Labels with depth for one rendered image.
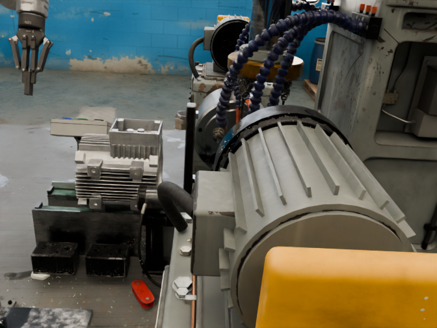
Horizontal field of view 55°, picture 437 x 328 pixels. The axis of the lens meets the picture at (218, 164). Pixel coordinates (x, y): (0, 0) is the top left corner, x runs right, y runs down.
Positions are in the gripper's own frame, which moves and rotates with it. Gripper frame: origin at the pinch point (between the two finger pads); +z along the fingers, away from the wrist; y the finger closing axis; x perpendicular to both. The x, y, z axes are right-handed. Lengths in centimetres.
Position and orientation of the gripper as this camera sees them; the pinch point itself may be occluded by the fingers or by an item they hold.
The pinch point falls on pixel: (28, 83)
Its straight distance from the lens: 143.5
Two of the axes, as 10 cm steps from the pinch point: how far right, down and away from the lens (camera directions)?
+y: 10.0, 0.5, 0.5
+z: -0.5, 10.0, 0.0
